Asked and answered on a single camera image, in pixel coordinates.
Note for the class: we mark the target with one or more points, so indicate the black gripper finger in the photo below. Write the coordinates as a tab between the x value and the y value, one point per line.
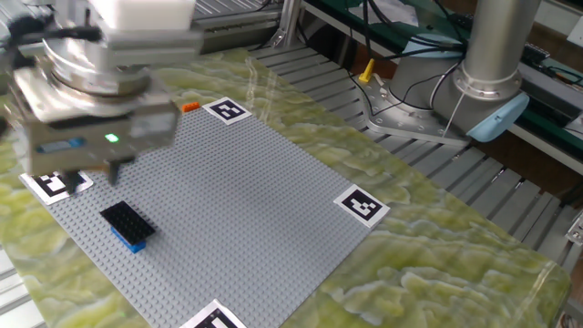
116	171
72	182

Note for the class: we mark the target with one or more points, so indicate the silver Schunk gripper body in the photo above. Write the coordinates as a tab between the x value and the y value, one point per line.
91	136

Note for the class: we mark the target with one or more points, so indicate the silver UR5 robot arm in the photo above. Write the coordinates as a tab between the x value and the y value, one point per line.
498	41

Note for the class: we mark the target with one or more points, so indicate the black Lego plate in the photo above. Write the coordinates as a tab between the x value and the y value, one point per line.
127	223

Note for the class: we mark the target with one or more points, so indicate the blue Lego brick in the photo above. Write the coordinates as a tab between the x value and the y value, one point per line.
132	246

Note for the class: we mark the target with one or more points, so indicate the orange Lego brick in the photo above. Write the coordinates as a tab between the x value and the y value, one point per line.
191	106

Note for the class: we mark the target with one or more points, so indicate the grey Lego baseplate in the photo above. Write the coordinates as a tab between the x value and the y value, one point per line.
228	205

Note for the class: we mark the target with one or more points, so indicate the black white fiducial marker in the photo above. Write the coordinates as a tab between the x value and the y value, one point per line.
214	318
226	110
362	206
48	186

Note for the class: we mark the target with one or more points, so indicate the yellow plastic clip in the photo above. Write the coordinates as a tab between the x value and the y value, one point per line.
367	72

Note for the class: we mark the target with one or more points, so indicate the white paper sheet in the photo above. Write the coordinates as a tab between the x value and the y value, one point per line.
391	11

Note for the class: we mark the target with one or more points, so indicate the green marble pattern mat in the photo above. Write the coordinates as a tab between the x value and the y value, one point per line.
432	273

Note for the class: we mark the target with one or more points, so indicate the aluminium frame post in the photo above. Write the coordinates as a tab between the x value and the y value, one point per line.
291	18

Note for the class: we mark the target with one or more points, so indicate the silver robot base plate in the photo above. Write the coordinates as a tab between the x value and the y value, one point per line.
387	118

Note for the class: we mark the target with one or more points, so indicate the white metal corner bracket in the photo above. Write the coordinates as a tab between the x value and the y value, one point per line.
575	230

